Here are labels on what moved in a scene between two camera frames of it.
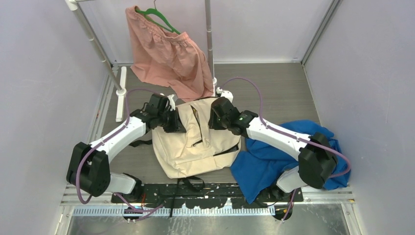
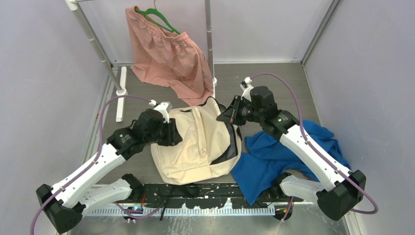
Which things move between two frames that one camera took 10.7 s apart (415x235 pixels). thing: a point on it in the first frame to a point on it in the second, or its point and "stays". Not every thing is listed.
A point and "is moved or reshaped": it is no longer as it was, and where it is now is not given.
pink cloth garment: (169, 58) stays
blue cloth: (257, 167) stays
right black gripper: (212, 123) to (228, 117)
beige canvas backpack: (201, 149) is moved or reshaped
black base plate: (201, 195) stays
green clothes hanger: (154, 11) stays
